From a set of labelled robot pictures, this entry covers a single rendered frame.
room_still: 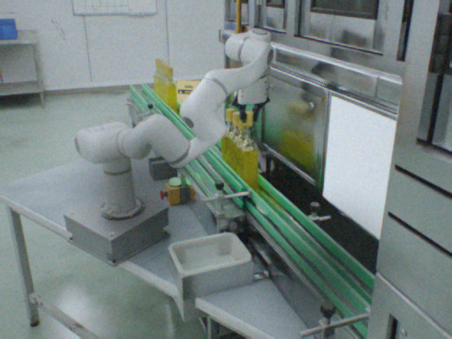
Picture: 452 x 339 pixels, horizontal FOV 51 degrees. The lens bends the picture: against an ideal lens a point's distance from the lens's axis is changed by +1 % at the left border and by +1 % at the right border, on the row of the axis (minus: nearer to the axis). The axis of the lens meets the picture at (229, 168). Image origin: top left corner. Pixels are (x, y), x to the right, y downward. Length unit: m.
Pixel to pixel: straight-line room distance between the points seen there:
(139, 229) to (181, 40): 6.13
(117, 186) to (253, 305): 0.59
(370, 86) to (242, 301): 0.69
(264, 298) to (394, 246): 0.82
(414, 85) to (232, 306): 0.95
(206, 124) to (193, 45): 6.41
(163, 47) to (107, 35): 0.85
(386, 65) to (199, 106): 0.47
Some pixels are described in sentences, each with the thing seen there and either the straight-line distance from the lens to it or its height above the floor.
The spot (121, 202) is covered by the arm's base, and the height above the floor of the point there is 0.91.
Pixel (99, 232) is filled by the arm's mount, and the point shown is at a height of 0.85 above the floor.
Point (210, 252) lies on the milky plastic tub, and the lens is 1.53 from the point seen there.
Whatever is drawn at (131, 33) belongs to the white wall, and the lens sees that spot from 7.39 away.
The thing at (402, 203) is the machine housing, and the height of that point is 1.36.
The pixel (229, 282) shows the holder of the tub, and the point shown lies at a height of 0.77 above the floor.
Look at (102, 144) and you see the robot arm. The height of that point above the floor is 1.17.
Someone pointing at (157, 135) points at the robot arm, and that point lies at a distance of 1.25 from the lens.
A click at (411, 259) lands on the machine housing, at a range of 0.61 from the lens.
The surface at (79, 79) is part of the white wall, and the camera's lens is 7.39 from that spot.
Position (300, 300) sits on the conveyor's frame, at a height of 0.81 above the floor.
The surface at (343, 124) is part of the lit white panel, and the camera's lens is 1.31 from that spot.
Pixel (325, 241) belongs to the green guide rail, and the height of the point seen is 0.95.
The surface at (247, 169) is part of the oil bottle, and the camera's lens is 1.60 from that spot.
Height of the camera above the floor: 1.61
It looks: 22 degrees down
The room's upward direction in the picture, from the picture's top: straight up
